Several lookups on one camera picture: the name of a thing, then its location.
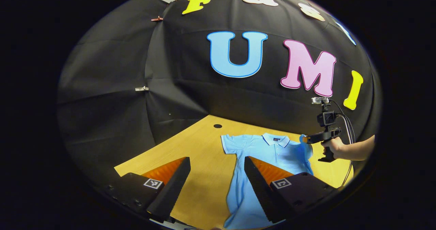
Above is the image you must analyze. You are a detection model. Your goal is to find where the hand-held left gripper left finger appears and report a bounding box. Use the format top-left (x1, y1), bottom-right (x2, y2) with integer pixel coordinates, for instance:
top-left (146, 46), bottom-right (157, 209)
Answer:
top-left (104, 157), bottom-right (191, 224)

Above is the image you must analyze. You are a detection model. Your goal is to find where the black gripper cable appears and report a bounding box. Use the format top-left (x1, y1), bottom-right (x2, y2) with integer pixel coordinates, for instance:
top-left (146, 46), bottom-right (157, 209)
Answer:
top-left (329, 99), bottom-right (357, 188)

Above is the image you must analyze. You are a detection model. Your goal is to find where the black backdrop cloth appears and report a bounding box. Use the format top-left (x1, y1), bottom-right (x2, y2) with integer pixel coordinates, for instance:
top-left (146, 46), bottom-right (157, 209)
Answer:
top-left (56, 0), bottom-right (382, 189)

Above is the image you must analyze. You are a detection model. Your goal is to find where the light blue T-shirt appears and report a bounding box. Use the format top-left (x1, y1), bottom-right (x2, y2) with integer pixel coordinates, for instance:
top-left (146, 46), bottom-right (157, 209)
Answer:
top-left (221, 133), bottom-right (314, 230)

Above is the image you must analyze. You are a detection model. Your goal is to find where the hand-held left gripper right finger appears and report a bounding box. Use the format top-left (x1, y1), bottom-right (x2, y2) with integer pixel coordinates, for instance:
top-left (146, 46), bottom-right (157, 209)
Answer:
top-left (244, 156), bottom-right (338, 224)

